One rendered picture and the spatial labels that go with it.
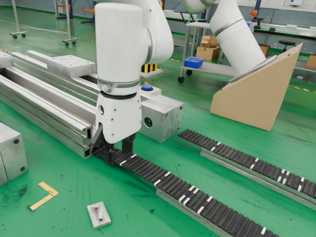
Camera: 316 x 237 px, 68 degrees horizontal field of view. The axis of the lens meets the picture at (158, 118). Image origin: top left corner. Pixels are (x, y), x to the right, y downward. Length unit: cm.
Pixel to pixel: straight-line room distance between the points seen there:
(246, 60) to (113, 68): 60
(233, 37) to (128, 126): 57
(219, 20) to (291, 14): 711
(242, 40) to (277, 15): 715
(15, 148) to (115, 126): 21
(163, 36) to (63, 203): 37
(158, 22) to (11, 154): 39
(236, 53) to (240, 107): 21
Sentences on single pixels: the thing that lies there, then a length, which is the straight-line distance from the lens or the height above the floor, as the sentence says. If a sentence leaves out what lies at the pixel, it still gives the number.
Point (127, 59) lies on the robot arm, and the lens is 43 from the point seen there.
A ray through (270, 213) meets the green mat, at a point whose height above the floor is 78.
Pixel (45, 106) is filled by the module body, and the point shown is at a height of 86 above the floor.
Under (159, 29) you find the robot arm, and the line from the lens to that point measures 48.
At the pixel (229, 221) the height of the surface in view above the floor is 81.
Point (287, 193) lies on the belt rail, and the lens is 60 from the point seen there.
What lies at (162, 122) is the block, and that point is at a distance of 63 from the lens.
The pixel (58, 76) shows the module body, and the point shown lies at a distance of 100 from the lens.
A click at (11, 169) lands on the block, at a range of 58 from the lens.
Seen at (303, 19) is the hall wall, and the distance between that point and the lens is 800.
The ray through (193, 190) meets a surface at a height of 81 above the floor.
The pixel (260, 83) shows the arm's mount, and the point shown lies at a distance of 82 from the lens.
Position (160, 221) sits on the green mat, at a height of 78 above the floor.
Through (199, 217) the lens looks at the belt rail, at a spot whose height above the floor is 79.
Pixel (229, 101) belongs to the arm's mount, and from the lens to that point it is 85.
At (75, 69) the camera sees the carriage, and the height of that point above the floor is 89.
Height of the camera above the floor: 114
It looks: 27 degrees down
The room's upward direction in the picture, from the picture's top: 5 degrees clockwise
